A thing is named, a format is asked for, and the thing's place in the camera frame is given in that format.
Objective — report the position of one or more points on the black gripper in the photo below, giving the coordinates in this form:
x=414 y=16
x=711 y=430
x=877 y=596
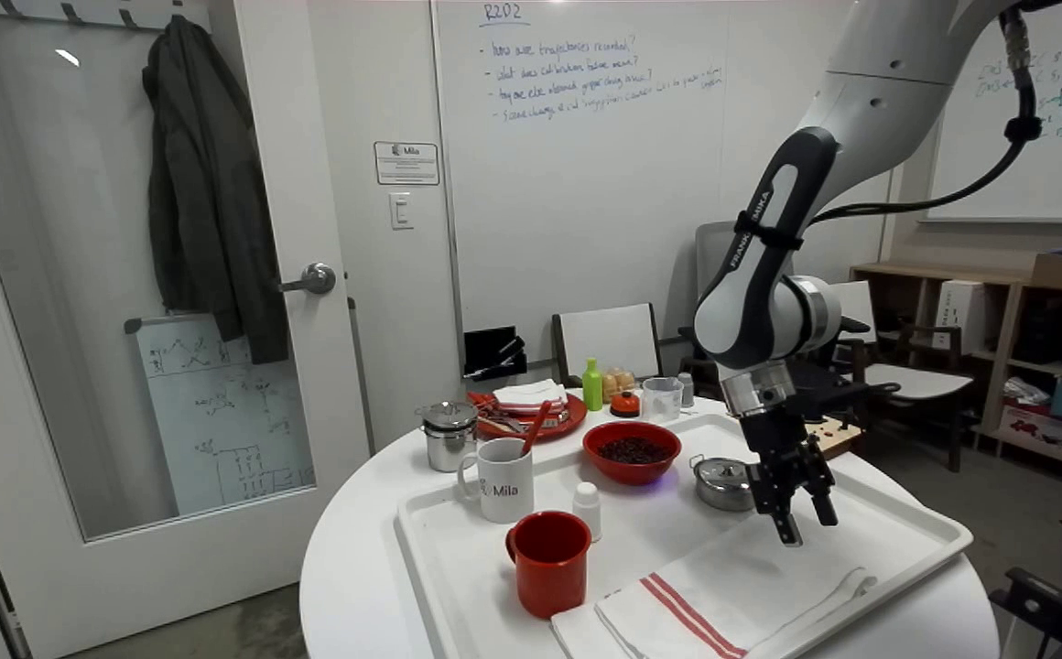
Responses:
x=784 y=457

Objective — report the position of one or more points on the white towel with red stripes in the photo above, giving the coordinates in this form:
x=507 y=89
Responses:
x=774 y=585

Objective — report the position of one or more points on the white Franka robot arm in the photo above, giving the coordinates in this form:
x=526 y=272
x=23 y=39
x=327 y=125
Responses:
x=872 y=84

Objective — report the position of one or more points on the wooden block toy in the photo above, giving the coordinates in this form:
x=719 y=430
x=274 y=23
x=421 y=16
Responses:
x=831 y=433

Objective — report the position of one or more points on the small metal bowl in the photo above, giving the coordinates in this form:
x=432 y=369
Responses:
x=724 y=483

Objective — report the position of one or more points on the white plastic tray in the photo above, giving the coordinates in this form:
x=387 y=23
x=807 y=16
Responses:
x=654 y=526

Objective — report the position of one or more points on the white seat chair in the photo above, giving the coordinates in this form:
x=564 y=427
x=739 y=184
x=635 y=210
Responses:
x=922 y=382

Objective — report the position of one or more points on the clear measuring cup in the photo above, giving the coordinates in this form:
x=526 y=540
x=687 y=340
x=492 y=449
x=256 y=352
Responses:
x=663 y=396

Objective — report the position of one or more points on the red bowl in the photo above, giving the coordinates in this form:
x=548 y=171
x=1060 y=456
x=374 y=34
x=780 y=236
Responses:
x=552 y=570
x=632 y=456

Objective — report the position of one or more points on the orange toy fruit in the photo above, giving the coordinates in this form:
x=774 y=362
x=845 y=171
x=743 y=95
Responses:
x=624 y=405

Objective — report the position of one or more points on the white salt shaker bottle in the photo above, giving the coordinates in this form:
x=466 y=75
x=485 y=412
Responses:
x=588 y=515

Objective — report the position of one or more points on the green bottle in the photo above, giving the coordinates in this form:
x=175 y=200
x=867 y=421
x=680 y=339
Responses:
x=593 y=387

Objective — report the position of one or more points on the red plate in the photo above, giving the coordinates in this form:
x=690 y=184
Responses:
x=562 y=421

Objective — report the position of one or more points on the white framed panel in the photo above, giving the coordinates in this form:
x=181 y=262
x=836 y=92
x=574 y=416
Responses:
x=607 y=340

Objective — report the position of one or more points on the black metal stand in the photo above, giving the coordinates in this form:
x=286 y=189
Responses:
x=1056 y=610

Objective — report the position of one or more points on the red spoon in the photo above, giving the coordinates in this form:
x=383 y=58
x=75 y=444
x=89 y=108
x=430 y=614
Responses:
x=537 y=427

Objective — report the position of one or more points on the wooden shelf unit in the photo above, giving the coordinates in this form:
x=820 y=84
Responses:
x=1018 y=316

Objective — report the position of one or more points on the white napkin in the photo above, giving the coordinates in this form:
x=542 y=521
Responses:
x=534 y=391

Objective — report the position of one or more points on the white mug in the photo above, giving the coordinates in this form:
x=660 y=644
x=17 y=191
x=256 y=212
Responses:
x=504 y=482

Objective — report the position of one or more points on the black box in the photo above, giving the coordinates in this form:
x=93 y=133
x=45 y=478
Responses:
x=494 y=352

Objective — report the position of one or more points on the metal pot with lid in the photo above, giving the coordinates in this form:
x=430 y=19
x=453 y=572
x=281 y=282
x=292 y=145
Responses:
x=447 y=440

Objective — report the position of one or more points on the white glass door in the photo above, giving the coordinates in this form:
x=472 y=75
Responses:
x=313 y=405

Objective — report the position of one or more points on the small whiteboard with drawings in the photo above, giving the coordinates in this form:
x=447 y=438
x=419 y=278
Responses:
x=221 y=416

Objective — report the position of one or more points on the dark grey jacket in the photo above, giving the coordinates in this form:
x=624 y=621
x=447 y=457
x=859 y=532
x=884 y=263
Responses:
x=208 y=195

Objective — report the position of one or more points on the coat hook rack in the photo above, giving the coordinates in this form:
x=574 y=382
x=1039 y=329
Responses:
x=66 y=9

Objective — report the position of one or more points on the wall whiteboard with blue writing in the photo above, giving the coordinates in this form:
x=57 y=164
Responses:
x=579 y=184

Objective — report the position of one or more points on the framed wall whiteboard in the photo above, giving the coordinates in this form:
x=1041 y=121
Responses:
x=1046 y=171

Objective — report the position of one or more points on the white light switch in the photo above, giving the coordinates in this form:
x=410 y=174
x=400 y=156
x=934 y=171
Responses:
x=400 y=210

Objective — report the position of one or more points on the white wall sign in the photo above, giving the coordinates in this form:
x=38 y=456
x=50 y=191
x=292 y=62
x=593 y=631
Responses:
x=409 y=162

